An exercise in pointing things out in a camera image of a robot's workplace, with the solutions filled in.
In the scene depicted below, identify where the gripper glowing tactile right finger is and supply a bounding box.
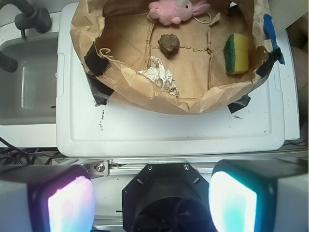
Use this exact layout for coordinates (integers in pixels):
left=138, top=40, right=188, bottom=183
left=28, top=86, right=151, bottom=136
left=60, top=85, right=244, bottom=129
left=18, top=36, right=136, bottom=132
left=209, top=159, right=309, bottom=232

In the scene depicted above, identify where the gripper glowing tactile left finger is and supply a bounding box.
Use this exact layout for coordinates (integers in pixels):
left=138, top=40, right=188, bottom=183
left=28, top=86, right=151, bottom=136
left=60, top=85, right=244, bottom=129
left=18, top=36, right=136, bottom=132
left=0, top=165, right=96, bottom=232

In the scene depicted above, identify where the green and yellow sponge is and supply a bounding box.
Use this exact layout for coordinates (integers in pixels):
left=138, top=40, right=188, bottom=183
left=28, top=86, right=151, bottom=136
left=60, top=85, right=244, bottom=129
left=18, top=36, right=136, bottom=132
left=224, top=33, right=249, bottom=75

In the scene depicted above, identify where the white plastic bin lid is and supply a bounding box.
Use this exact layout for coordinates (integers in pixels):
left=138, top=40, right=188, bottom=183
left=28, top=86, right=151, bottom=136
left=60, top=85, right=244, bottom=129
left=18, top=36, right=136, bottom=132
left=56, top=3, right=285, bottom=158

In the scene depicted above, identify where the crumpled white paper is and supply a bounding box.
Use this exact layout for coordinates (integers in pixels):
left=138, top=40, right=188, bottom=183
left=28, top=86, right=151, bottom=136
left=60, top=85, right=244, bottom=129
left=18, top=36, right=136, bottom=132
left=137, top=56, right=179, bottom=97

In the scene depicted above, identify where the brown paper bag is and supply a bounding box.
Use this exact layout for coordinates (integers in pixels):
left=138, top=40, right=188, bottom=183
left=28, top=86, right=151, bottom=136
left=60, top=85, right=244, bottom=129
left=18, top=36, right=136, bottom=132
left=70, top=0, right=281, bottom=115

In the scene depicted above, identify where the brown rock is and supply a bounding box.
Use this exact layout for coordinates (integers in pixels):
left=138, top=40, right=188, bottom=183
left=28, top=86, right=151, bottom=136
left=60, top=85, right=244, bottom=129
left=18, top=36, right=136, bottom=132
left=157, top=34, right=180, bottom=58

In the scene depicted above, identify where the blue tape strip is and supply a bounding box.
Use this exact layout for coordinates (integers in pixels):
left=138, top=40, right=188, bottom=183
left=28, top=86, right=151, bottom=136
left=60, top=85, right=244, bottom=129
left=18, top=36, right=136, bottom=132
left=263, top=14, right=280, bottom=51

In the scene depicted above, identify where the black faucet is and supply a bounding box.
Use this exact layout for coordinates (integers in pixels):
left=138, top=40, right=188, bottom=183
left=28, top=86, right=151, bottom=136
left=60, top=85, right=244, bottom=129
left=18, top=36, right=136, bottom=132
left=11, top=0, right=52, bottom=40

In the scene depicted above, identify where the pink plush bunny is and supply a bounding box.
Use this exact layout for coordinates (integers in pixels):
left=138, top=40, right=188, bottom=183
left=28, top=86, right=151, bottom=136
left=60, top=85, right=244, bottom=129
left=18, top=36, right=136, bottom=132
left=148, top=0, right=211, bottom=26

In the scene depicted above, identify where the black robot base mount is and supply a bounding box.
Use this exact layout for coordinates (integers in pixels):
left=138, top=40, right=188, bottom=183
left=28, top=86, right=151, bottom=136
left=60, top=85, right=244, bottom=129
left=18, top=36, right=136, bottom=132
left=122, top=163, right=217, bottom=232

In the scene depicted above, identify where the aluminium frame rail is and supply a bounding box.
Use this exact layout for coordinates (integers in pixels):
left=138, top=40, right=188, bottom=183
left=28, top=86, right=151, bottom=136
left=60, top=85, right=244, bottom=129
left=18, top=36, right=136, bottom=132
left=52, top=149, right=309, bottom=179

